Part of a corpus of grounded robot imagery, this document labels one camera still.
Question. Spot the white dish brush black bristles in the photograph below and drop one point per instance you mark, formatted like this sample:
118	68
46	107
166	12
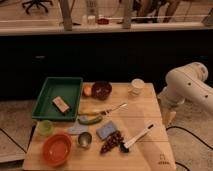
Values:
124	147

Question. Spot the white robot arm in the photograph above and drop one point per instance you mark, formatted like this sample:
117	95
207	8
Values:
187	83

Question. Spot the dark maroon bowl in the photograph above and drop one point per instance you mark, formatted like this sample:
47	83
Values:
101	90

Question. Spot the red plastic bowl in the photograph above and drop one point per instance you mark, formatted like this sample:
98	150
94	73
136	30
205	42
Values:
56	149

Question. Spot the small orange fruit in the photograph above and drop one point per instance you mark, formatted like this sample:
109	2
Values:
87	90

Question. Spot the white ceramic mug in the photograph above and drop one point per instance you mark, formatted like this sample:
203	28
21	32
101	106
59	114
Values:
136	86

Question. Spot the green plastic tray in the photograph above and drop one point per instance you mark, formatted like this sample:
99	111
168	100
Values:
68	88

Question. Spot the green cucumber toy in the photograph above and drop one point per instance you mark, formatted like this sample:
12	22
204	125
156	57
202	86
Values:
85	121

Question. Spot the small wooden block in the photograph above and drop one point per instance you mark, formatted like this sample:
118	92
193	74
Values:
60	104

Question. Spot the grey blue cloth piece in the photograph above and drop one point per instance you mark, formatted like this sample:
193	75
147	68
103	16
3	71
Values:
77	129

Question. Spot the dark red grape bunch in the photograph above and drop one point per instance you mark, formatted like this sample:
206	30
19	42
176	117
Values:
112	141

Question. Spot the small metal cup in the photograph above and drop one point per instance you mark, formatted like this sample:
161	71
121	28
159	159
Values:
85	139

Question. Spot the red object on shelf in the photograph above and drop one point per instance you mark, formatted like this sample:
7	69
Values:
103	21

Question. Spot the light green cup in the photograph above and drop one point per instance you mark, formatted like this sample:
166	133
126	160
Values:
45	128

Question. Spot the black office chair base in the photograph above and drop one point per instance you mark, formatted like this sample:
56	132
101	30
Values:
38	3

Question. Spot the yellow handled knife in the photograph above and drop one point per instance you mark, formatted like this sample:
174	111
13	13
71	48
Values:
94	112

